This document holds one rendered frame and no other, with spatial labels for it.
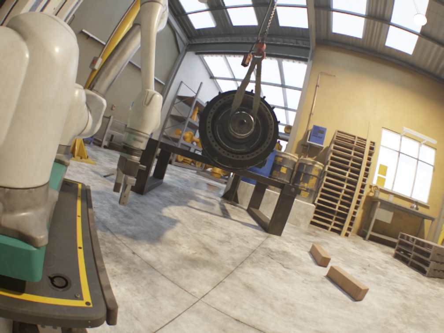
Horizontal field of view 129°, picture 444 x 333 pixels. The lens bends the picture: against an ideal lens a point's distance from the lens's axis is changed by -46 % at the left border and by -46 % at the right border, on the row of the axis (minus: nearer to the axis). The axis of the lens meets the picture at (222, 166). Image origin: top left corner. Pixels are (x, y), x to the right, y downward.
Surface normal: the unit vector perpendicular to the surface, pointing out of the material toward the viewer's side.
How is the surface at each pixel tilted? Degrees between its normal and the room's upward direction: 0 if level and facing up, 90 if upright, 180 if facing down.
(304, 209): 90
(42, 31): 63
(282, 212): 90
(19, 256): 90
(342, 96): 90
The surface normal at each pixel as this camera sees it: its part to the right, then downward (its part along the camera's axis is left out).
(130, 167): 0.62, 0.21
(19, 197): 0.94, 0.22
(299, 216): -0.41, -0.14
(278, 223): 0.11, 0.04
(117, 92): 0.85, 0.28
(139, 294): 0.32, -0.95
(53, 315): 0.67, -0.52
